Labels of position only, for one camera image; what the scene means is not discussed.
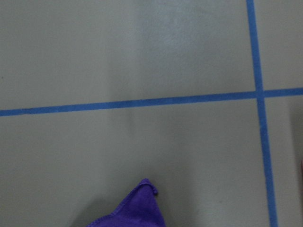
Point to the purple microfiber cloth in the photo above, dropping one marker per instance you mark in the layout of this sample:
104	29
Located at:
138	209

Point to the pink plastic tray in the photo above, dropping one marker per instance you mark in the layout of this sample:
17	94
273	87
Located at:
302	166

